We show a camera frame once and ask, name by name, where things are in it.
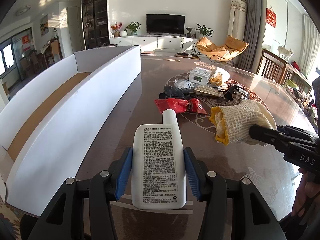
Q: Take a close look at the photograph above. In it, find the white lotion bottle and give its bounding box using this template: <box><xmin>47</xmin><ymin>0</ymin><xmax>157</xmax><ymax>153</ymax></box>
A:
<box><xmin>131</xmin><ymin>109</ymin><xmax>187</xmax><ymax>210</ymax></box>

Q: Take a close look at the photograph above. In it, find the right hand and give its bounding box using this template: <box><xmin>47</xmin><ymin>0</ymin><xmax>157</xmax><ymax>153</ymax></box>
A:
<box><xmin>291</xmin><ymin>167</ymin><xmax>319</xmax><ymax>217</ymax></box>

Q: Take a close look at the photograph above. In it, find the green potted plant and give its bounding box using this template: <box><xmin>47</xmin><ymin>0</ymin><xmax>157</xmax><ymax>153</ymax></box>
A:
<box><xmin>125</xmin><ymin>21</ymin><xmax>142</xmax><ymax>35</ymax></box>

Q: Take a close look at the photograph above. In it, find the red flower vase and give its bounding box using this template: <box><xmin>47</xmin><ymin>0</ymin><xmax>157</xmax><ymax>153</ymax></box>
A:
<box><xmin>111</xmin><ymin>22</ymin><xmax>123</xmax><ymax>37</ymax></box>

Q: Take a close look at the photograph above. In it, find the large white cardboard box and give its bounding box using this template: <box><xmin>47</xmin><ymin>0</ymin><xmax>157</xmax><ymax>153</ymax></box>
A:
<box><xmin>1</xmin><ymin>46</ymin><xmax>142</xmax><ymax>217</ymax></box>

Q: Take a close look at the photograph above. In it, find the white cat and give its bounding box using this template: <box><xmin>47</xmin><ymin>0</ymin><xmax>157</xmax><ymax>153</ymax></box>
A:
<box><xmin>277</xmin><ymin>46</ymin><xmax>294</xmax><ymax>62</ymax></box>

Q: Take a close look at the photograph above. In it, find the dark glass display cabinet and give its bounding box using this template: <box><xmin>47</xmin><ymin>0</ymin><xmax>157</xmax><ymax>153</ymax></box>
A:
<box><xmin>81</xmin><ymin>0</ymin><xmax>110</xmax><ymax>49</ymax></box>

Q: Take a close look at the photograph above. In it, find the cream knitted cloth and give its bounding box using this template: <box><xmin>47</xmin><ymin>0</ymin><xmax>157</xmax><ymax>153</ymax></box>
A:
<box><xmin>209</xmin><ymin>100</ymin><xmax>277</xmax><ymax>146</ymax></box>

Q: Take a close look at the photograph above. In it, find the black television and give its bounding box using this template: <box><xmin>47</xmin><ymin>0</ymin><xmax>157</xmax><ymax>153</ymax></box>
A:
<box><xmin>146</xmin><ymin>14</ymin><xmax>185</xmax><ymax>34</ymax></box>

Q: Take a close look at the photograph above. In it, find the small potted plant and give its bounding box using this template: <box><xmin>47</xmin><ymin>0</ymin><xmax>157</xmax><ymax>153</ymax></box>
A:
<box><xmin>186</xmin><ymin>27</ymin><xmax>193</xmax><ymax>38</ymax></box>

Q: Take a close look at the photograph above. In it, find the wooden dining chair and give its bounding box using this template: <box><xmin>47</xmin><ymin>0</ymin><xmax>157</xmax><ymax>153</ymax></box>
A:
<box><xmin>50</xmin><ymin>39</ymin><xmax>63</xmax><ymax>62</ymax></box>

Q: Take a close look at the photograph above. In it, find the rhinestone hair claw clip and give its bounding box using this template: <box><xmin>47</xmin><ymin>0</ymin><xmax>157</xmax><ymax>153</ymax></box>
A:
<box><xmin>224</xmin><ymin>85</ymin><xmax>249</xmax><ymax>106</ymax></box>

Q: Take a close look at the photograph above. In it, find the covered standing air conditioner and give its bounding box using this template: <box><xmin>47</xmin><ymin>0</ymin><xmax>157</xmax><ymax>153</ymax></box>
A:
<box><xmin>228</xmin><ymin>0</ymin><xmax>247</xmax><ymax>40</ymax></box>

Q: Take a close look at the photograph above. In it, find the red wall hanging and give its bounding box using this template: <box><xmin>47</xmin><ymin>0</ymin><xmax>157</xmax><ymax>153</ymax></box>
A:
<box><xmin>266</xmin><ymin>8</ymin><xmax>276</xmax><ymax>28</ymax></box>

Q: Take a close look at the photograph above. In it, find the white tv cabinet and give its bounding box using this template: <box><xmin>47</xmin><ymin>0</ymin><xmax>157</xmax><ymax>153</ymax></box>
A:
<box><xmin>110</xmin><ymin>35</ymin><xmax>198</xmax><ymax>53</ymax></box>

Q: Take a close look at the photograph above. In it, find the cotton swab packet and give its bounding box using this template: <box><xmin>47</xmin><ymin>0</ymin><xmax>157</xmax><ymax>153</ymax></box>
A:
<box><xmin>174</xmin><ymin>79</ymin><xmax>195</xmax><ymax>89</ymax></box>

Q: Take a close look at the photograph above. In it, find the potted plant right of tv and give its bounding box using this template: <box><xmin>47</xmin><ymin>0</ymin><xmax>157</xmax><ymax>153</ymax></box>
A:
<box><xmin>195</xmin><ymin>23</ymin><xmax>214</xmax><ymax>37</ymax></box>

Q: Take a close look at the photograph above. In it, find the cream yellow rolled cloth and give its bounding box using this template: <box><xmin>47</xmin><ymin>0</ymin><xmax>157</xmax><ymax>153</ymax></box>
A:
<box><xmin>209</xmin><ymin>67</ymin><xmax>230</xmax><ymax>86</ymax></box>

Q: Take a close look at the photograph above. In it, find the red candy wrapper bag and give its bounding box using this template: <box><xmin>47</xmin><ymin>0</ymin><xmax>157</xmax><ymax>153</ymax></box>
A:
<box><xmin>155</xmin><ymin>98</ymin><xmax>207</xmax><ymax>115</ymax></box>

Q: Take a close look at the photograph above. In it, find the black feather hair accessory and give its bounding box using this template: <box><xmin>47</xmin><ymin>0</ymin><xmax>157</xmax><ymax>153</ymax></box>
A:
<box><xmin>158</xmin><ymin>86</ymin><xmax>190</xmax><ymax>100</ymax></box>

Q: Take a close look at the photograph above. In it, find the grey curtain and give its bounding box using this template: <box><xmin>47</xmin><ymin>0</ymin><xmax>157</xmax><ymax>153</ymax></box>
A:
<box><xmin>238</xmin><ymin>0</ymin><xmax>262</xmax><ymax>71</ymax></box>

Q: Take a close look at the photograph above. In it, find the orange lounge chair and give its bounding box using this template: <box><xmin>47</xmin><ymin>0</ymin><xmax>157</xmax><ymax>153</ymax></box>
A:
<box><xmin>196</xmin><ymin>35</ymin><xmax>249</xmax><ymax>62</ymax></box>

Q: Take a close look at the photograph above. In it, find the clear plastic storage box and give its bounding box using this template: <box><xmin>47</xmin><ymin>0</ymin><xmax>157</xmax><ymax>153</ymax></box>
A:
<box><xmin>189</xmin><ymin>67</ymin><xmax>212</xmax><ymax>86</ymax></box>

